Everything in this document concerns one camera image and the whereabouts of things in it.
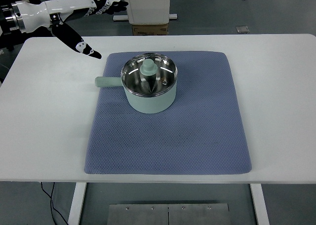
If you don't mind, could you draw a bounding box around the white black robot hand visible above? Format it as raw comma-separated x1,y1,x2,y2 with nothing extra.
10,0,128,59

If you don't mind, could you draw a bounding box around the green pot with handle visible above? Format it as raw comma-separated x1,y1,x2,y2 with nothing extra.
95,53,177,113

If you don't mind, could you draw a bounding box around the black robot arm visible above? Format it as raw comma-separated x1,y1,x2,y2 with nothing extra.
0,5,21,51

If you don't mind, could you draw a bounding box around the cardboard box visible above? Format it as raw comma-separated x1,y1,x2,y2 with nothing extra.
132,23,169,36

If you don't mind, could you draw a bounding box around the white cabinet on stand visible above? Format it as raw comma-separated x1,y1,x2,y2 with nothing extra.
113,0,178,25

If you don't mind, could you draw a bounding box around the blue textured mat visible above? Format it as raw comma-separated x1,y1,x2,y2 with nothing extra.
84,51,252,175

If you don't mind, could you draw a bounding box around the left white table leg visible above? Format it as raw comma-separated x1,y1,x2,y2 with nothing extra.
68,183,87,225

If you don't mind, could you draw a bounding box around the white table leg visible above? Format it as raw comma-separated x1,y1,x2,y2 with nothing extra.
68,183,87,225
250,184,270,225

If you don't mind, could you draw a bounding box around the grey floor socket cover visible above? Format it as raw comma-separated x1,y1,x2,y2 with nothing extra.
236,25,250,34

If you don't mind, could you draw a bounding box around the metal floor plate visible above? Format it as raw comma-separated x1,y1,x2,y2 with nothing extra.
107,203,232,225

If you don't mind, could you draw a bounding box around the right white table leg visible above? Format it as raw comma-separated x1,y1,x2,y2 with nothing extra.
250,184,270,225

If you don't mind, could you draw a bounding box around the black floor cable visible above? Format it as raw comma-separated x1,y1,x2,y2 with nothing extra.
40,182,69,225

